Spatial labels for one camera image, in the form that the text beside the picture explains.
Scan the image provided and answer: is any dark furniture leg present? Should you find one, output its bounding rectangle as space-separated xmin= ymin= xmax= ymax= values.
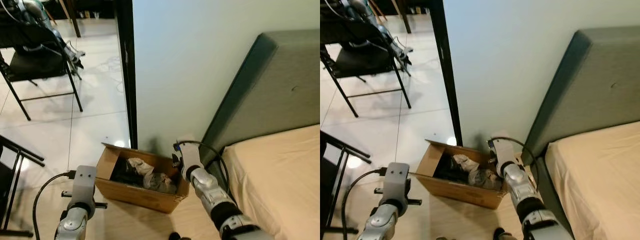
xmin=395 ymin=0 xmax=412 ymax=35
xmin=64 ymin=0 xmax=82 ymax=39

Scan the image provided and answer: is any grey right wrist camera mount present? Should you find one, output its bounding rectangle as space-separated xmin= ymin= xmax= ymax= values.
xmin=176 ymin=135 xmax=205 ymax=173
xmin=489 ymin=132 xmax=518 ymax=171

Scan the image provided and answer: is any black door frame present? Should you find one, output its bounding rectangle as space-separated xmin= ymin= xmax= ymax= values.
xmin=114 ymin=0 xmax=139 ymax=150
xmin=429 ymin=0 xmax=463 ymax=147

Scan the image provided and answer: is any brown cardboard box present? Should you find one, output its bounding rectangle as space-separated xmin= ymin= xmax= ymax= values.
xmin=409 ymin=139 xmax=510 ymax=210
xmin=94 ymin=142 xmax=190 ymax=215

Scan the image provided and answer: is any idle silver humanoid robot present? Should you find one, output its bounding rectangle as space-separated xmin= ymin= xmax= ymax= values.
xmin=325 ymin=0 xmax=415 ymax=76
xmin=0 ymin=0 xmax=86 ymax=78

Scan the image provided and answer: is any dark green bed base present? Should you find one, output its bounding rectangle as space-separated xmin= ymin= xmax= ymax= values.
xmin=532 ymin=160 xmax=576 ymax=240
xmin=200 ymin=147 xmax=232 ymax=196

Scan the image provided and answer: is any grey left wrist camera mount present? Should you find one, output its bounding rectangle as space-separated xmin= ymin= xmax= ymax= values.
xmin=382 ymin=162 xmax=411 ymax=203
xmin=70 ymin=165 xmax=97 ymax=203

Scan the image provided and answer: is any dark green padded headboard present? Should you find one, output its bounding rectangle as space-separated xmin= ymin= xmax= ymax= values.
xmin=521 ymin=26 xmax=640 ymax=166
xmin=199 ymin=29 xmax=321 ymax=176

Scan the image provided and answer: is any black trash bag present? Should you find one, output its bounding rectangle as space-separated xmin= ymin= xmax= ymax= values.
xmin=432 ymin=152 xmax=473 ymax=183
xmin=110 ymin=157 xmax=151 ymax=188

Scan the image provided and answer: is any beige sheeted bed mattress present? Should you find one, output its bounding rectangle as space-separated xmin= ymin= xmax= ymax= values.
xmin=544 ymin=120 xmax=640 ymax=240
xmin=220 ymin=125 xmax=321 ymax=240

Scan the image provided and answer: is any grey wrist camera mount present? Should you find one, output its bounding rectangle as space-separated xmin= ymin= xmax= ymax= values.
xmin=382 ymin=162 xmax=411 ymax=203
xmin=70 ymin=165 xmax=97 ymax=203
xmin=176 ymin=135 xmax=205 ymax=173
xmin=489 ymin=132 xmax=518 ymax=171

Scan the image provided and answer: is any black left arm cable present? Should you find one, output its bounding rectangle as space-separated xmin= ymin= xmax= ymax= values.
xmin=32 ymin=171 xmax=77 ymax=240
xmin=341 ymin=167 xmax=388 ymax=240

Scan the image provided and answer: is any crumpled grey trash wad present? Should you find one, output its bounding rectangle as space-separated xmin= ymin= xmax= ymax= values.
xmin=469 ymin=169 xmax=503 ymax=191
xmin=143 ymin=172 xmax=178 ymax=195

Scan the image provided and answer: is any crumpled pale trash wad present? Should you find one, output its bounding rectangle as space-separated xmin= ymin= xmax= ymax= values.
xmin=127 ymin=158 xmax=155 ymax=177
xmin=452 ymin=154 xmax=481 ymax=173

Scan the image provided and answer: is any black metal chair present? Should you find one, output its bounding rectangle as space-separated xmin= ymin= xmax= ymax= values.
xmin=0 ymin=20 xmax=84 ymax=122
xmin=320 ymin=15 xmax=413 ymax=118

